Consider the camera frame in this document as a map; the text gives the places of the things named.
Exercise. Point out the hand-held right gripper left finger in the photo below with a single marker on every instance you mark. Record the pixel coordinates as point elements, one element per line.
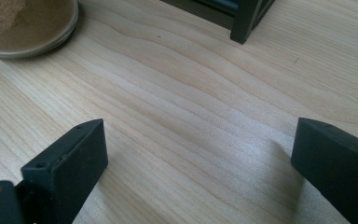
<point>71,168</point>

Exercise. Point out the glass jar of brown powder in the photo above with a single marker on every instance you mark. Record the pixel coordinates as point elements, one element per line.
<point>28,25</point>

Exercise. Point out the black two-tier metal rack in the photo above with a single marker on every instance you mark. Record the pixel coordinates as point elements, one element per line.
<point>244,18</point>

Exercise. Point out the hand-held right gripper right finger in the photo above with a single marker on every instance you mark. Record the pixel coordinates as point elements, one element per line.
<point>338,161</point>

